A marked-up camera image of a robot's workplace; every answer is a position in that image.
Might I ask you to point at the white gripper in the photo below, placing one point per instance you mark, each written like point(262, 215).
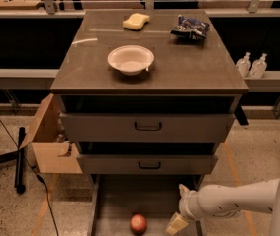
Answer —
point(184, 206)

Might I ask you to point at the red apple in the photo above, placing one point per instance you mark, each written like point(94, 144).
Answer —
point(138, 224)

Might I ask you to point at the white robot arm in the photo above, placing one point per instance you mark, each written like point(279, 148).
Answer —
point(224, 202)

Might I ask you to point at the bottom open grey drawer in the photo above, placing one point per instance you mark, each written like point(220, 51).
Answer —
point(117, 198)

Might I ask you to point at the grey drawer cabinet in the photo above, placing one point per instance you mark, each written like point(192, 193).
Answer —
point(185, 78)

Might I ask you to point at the middle grey drawer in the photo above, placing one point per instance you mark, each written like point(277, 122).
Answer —
point(147, 164)

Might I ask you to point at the top grey drawer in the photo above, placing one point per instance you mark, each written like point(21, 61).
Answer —
point(147, 128)

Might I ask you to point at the cardboard box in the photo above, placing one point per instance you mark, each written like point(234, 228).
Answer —
point(46, 137)

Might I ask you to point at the left clear pump bottle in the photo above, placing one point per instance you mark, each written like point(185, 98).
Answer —
point(244, 64)

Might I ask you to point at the white bowl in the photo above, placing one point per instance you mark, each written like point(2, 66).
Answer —
point(130, 60)

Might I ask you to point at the black stand base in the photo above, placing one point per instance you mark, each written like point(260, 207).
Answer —
point(18, 157)

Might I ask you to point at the blue chip bag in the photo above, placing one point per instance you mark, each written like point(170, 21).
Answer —
point(190, 28)

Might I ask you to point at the yellow sponge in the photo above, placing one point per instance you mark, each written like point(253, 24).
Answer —
point(136, 21)

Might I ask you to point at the grey metal rail shelf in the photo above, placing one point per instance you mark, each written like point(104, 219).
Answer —
point(41, 79)

